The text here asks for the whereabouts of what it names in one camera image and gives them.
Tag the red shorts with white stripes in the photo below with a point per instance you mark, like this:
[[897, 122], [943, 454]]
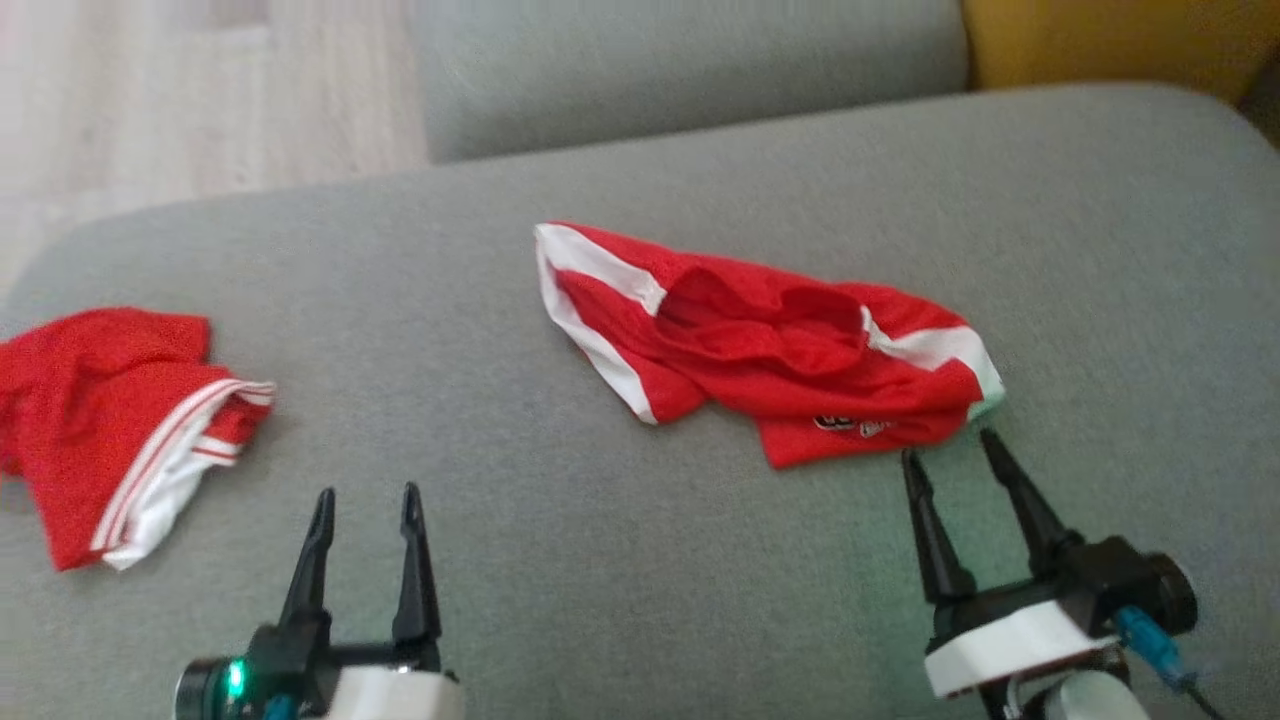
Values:
[[780, 350]]

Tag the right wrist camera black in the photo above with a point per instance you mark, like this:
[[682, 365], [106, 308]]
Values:
[[1135, 585]]

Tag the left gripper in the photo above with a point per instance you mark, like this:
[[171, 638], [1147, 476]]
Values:
[[400, 695]]

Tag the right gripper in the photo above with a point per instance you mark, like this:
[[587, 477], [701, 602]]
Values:
[[1010, 645]]

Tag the yellow sofa backrest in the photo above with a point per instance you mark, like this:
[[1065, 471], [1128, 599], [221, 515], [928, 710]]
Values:
[[1110, 40]]

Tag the large grey sofa seat cushion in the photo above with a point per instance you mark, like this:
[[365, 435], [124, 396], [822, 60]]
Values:
[[600, 560]]

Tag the red shirt with striped trim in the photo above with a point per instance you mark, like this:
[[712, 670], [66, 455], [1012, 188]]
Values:
[[90, 430]]

